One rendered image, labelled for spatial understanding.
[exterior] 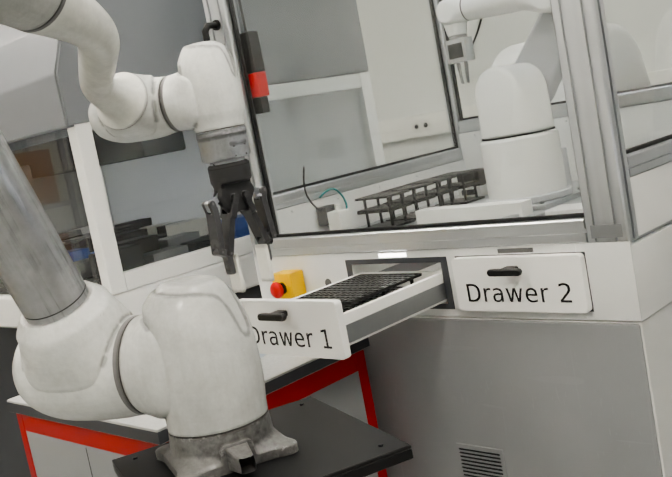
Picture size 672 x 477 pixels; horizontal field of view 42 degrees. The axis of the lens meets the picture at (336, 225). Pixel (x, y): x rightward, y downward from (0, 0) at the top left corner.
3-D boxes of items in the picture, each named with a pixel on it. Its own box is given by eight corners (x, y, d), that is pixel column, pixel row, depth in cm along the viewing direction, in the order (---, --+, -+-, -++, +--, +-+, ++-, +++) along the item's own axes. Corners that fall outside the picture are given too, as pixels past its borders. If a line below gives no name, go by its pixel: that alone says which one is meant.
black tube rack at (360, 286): (357, 333, 168) (350, 301, 167) (295, 330, 180) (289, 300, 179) (426, 302, 183) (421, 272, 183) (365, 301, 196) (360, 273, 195)
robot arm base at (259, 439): (187, 500, 117) (179, 460, 116) (155, 456, 137) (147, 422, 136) (311, 458, 123) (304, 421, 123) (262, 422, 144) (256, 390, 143)
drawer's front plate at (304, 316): (345, 360, 157) (334, 301, 156) (244, 352, 177) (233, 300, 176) (352, 357, 158) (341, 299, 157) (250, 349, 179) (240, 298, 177)
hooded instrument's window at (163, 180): (105, 296, 231) (68, 128, 226) (-121, 294, 357) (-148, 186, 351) (381, 210, 311) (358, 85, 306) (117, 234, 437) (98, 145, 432)
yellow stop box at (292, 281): (293, 303, 208) (287, 274, 207) (273, 303, 213) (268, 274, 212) (308, 297, 211) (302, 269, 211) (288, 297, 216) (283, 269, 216)
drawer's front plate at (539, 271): (588, 313, 157) (579, 254, 156) (459, 311, 178) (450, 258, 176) (593, 310, 159) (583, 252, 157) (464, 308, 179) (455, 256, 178)
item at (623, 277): (641, 321, 152) (629, 241, 151) (264, 311, 224) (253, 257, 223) (804, 212, 219) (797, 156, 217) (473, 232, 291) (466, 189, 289)
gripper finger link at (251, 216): (229, 194, 157) (234, 190, 158) (256, 245, 161) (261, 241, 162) (242, 193, 155) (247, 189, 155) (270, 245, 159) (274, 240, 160)
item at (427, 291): (344, 348, 159) (338, 316, 159) (254, 343, 177) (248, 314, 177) (469, 291, 187) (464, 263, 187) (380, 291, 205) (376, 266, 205)
